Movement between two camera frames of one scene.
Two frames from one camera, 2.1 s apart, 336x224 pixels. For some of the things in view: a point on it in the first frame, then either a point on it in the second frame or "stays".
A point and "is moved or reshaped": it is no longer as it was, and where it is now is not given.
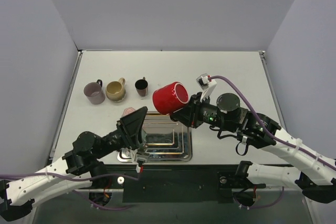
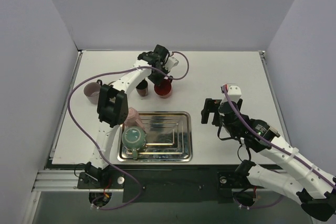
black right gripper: x=193 y=110 -> x=213 y=111
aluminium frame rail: x=71 y=80 stays
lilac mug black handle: x=94 y=93 stays
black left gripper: x=125 y=131 -> x=157 y=77
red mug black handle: x=169 y=98 is moved or reshaped
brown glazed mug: x=142 y=86 stays
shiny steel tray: x=168 y=139 stays
